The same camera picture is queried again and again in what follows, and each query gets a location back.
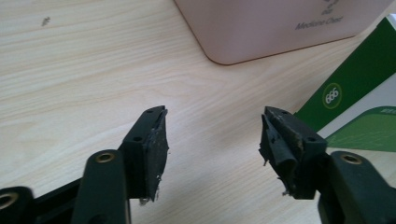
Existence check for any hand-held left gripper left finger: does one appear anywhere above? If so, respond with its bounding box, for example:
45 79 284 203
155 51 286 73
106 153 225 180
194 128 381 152
70 105 171 224

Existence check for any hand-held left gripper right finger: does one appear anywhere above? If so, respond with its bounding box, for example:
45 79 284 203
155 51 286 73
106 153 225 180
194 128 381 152
258 105 396 224

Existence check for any pink medicine box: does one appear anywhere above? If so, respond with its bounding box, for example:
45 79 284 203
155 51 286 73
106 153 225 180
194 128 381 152
173 0 396 66

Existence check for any green and white carton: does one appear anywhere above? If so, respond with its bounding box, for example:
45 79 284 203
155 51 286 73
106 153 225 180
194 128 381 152
293 13 396 153

